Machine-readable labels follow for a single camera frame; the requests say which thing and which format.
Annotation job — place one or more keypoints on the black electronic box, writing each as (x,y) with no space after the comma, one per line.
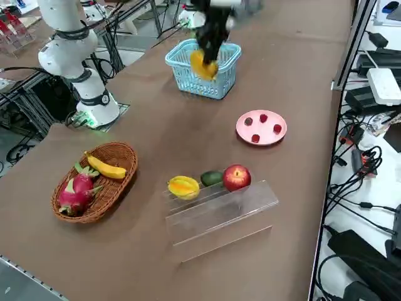
(376,59)

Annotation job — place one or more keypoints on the black power adapter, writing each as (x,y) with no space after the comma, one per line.
(360,100)
(354,247)

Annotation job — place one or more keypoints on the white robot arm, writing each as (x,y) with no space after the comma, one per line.
(189,19)
(72,56)

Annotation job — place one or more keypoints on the blue plastic basket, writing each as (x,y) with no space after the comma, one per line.
(188,84)

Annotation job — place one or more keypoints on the clear acrylic display stand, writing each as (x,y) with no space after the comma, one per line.
(219,232)

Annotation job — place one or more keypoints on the black metal rack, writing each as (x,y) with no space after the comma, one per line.
(37,94)

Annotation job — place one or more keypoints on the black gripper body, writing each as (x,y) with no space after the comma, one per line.
(214,22)

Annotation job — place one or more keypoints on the aluminium frame rail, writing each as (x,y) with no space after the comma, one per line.
(25,282)

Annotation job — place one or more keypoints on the red apple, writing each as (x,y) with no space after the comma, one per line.
(237,178)

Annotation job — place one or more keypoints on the green avocado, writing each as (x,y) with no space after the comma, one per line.
(211,178)

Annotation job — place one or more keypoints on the brown wicker basket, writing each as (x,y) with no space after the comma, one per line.
(125,169)

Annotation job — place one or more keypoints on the clear rack with red items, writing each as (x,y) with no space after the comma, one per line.
(15,34)

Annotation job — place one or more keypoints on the metal camera support post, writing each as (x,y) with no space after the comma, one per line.
(354,47)

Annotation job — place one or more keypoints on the pink plate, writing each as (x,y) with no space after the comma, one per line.
(266,130)

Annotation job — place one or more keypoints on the pink dragon fruit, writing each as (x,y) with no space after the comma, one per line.
(76,191)

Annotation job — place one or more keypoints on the white power strip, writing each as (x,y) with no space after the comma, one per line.
(383,86)

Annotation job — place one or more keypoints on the black orange device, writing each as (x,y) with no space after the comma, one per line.
(352,135)
(363,163)

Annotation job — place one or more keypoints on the yellow banana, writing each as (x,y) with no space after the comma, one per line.
(106,169)

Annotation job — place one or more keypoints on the red strawberry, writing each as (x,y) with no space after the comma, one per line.
(256,138)
(277,128)
(249,121)
(263,118)

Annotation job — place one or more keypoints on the yellow star fruit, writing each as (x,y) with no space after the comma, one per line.
(183,188)
(206,72)

